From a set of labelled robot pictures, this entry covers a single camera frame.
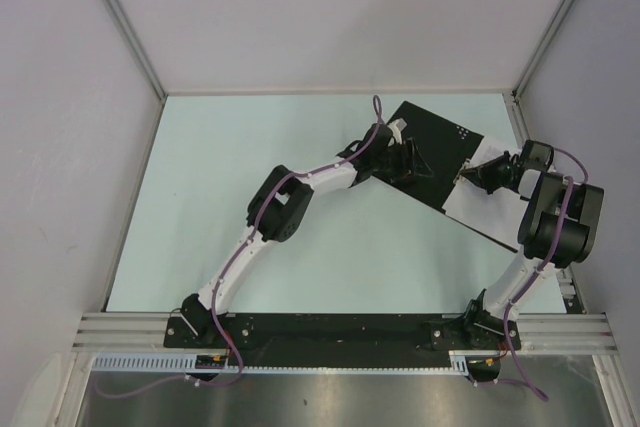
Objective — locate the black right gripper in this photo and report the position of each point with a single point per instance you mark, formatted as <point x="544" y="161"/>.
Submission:
<point x="483" y="174"/>

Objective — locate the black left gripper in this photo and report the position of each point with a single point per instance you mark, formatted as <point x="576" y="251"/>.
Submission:
<point x="402" y="167"/>

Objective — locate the red and black file folder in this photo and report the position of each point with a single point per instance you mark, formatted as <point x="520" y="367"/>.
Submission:
<point x="443" y="144"/>

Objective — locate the printed text paper sheet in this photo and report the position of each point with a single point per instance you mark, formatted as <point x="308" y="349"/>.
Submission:
<point x="497" y="216"/>

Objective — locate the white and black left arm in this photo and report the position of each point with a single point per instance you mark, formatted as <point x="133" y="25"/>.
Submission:
<point x="277" y="209"/>

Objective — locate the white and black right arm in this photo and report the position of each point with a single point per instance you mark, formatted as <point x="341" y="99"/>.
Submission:
<point x="558" y="228"/>

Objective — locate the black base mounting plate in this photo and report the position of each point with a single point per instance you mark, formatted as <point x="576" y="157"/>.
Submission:
<point x="359" y="341"/>

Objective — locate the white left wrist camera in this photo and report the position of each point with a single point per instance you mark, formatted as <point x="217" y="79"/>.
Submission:
<point x="396" y="127"/>

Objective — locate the aluminium right side rail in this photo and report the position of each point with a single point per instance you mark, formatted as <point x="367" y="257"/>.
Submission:
<point x="520" y="120"/>

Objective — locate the aluminium front frame rail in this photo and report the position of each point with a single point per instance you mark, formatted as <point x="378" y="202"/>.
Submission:
<point x="542" y="334"/>

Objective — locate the aluminium right corner post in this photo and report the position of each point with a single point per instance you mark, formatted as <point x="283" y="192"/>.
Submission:
<point x="550" y="32"/>

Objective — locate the aluminium corner post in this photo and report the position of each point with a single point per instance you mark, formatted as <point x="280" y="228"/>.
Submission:
<point x="550" y="32"/>
<point x="132" y="41"/>

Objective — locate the light blue slotted cable duct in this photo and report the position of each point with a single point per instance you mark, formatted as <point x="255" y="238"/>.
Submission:
<point x="194" y="364"/>

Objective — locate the aluminium left corner post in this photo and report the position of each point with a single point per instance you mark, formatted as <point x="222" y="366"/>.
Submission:
<point x="132" y="41"/>

